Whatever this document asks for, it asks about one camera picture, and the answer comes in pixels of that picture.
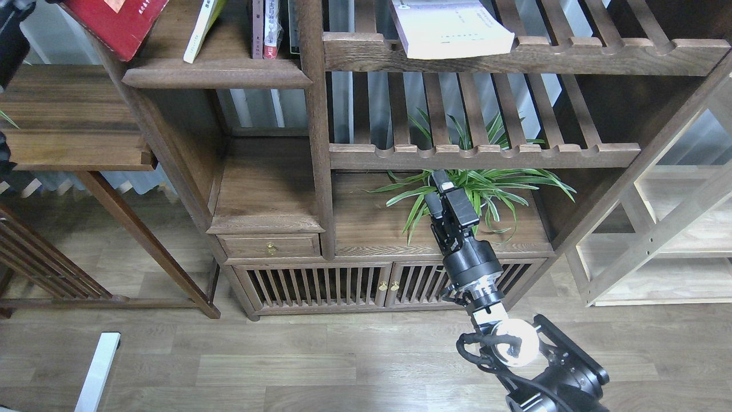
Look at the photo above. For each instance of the light wooden shelf frame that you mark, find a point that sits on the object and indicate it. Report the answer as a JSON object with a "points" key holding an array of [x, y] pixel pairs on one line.
{"points": [[667, 239]]}

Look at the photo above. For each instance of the dark wooden side table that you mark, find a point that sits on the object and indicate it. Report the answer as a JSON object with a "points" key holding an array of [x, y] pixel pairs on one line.
{"points": [[71, 118]]}

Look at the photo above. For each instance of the red white upright book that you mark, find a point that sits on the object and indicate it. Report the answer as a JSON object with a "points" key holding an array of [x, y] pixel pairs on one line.
{"points": [[272, 29]]}

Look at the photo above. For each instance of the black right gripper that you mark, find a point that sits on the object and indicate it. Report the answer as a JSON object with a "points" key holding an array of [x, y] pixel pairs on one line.
{"points": [[471, 264]]}

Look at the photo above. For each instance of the pink spine upright book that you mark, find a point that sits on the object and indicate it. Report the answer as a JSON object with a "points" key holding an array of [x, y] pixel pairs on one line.
{"points": [[258, 23]]}

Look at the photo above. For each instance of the white lilac cover book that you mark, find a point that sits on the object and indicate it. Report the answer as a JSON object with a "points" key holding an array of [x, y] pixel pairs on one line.
{"points": [[439, 30]]}

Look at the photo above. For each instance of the green spider plant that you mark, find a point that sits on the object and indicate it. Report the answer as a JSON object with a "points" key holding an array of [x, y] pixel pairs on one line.
{"points": [[485, 189]]}

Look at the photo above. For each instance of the yellow green cover book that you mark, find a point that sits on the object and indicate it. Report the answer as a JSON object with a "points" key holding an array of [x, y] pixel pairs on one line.
{"points": [[209, 12]]}

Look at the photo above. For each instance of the white metal post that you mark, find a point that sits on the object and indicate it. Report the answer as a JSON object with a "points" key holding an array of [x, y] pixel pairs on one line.
{"points": [[99, 369]]}

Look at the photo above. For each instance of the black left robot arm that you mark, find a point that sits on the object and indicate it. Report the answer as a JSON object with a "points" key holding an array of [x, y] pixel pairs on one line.
{"points": [[14, 49]]}

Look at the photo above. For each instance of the slatted wooden rack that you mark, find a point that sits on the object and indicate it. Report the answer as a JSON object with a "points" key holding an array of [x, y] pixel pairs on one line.
{"points": [[24, 252]]}

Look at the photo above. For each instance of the red cover book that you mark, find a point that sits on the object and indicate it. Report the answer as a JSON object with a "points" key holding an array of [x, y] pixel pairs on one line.
{"points": [[121, 26]]}

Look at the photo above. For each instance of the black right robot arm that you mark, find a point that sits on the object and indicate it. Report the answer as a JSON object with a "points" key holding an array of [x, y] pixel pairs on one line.
{"points": [[540, 366]]}

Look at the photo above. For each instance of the dark wooden bookshelf cabinet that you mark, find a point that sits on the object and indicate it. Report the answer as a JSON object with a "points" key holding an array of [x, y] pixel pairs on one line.
{"points": [[286, 151]]}

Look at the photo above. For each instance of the dark upright book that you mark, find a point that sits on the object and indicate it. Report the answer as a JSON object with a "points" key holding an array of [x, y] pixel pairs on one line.
{"points": [[293, 29]]}

